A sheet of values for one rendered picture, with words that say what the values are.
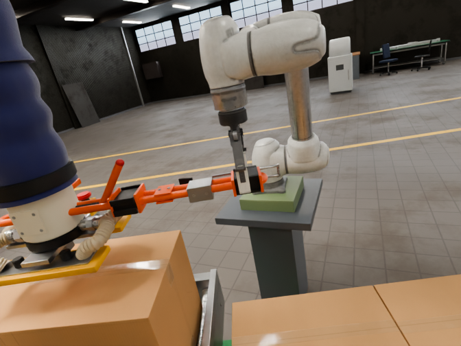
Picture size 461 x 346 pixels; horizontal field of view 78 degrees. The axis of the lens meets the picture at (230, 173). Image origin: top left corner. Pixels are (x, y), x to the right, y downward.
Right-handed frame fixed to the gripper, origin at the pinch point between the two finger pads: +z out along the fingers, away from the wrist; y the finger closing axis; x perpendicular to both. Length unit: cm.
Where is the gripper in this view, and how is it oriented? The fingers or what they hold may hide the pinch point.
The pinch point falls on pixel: (243, 178)
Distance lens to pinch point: 81.9
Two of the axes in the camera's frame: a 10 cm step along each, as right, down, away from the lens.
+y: -0.2, 3.7, -9.3
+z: 1.8, 9.1, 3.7
